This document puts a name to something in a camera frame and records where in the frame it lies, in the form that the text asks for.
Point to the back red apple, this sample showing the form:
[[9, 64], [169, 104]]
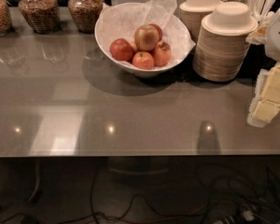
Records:
[[157, 27]]

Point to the white paper bowl liner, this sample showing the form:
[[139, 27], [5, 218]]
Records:
[[124, 19]]

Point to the middle glass cereal jar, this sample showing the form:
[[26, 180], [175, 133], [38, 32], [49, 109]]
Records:
[[43, 16]]

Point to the left red apple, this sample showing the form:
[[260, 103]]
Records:
[[121, 50]]

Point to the right red apple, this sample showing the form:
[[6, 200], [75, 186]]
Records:
[[161, 54]]

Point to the front red apple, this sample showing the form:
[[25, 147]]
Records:
[[143, 60]]

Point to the right glass cereal jar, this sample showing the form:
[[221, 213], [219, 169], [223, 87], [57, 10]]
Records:
[[85, 13]]

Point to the white power adapter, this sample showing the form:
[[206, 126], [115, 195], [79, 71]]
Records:
[[248, 216]]

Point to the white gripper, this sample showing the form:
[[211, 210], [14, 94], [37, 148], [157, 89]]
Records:
[[278, 37]]

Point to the front stack of paper bowls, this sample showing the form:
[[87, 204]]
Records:
[[222, 45]]

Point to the white ceramic bowl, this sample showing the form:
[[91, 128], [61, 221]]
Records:
[[109, 44]]

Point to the red yellow apple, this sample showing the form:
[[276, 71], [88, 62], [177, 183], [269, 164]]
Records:
[[146, 37]]

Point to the stack of paper bowls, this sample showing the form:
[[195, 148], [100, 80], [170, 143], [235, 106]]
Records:
[[222, 45], [191, 13]]

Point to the rear stack of paper bowls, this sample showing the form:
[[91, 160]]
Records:
[[191, 13]]

